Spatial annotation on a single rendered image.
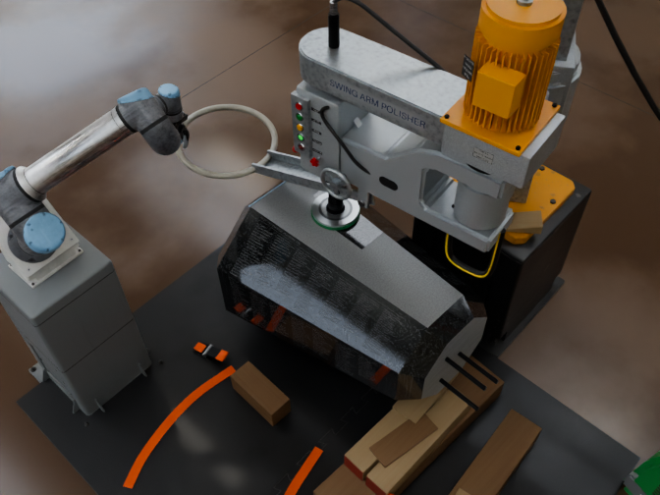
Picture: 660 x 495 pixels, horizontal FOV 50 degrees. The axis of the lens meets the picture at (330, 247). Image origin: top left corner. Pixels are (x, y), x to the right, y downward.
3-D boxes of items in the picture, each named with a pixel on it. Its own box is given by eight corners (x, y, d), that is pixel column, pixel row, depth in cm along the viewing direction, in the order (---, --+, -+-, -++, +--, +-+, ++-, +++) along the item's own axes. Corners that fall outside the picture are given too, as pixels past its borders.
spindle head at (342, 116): (401, 179, 295) (409, 91, 261) (370, 210, 284) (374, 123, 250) (331, 143, 309) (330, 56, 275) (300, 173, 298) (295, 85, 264)
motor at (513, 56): (560, 109, 229) (593, -5, 199) (514, 163, 214) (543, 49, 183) (482, 78, 240) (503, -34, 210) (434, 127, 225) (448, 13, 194)
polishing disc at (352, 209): (341, 235, 310) (341, 233, 309) (302, 213, 318) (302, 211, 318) (368, 205, 321) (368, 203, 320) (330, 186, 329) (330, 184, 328)
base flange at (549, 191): (491, 142, 361) (492, 136, 357) (577, 190, 339) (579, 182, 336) (431, 194, 338) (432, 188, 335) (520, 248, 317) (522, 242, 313)
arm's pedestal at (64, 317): (86, 431, 343) (27, 334, 278) (28, 370, 365) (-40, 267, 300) (167, 363, 367) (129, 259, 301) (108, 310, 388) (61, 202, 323)
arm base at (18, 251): (28, 272, 287) (33, 271, 278) (-4, 235, 281) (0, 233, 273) (67, 243, 295) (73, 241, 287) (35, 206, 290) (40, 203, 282)
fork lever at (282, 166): (395, 183, 297) (393, 173, 294) (368, 210, 288) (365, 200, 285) (276, 153, 338) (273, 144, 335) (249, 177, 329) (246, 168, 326)
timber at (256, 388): (232, 387, 356) (229, 375, 346) (250, 372, 361) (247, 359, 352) (273, 426, 342) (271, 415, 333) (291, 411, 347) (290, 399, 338)
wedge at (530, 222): (538, 217, 323) (540, 210, 319) (540, 234, 317) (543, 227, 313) (493, 214, 324) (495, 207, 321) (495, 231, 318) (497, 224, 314)
